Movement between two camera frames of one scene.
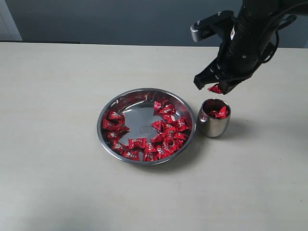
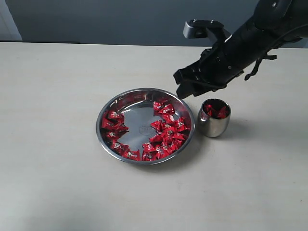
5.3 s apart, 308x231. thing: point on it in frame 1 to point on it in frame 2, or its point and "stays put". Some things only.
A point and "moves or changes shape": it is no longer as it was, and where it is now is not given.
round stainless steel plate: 146,126 stays put
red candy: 222,113 stays put
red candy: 216,88 moves or changes shape
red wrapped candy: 113,115 stays put
